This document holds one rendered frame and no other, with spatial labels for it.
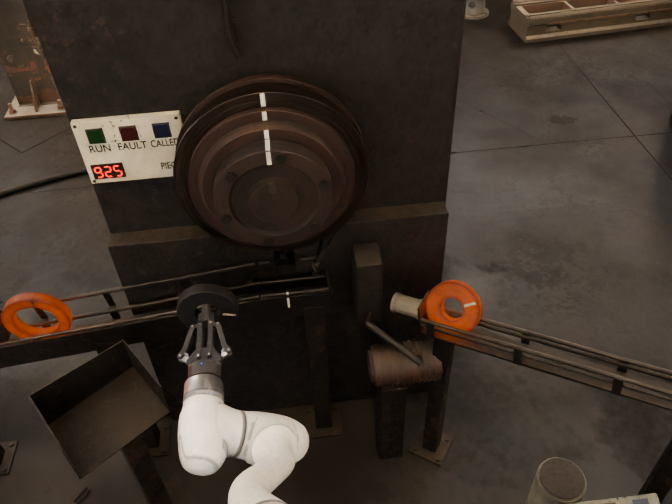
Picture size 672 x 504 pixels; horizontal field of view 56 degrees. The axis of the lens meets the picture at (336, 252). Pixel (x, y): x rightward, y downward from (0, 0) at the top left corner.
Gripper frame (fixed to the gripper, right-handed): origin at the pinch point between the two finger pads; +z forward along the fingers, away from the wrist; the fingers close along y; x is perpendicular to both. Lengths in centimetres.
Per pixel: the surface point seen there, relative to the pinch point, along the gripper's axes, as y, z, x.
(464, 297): 68, 3, -9
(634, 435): 135, -7, -84
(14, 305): -55, 18, -9
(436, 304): 61, 5, -14
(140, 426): -20.7, -15.9, -23.1
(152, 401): -18.1, -9.0, -22.9
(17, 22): -123, 268, -41
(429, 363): 59, -1, -33
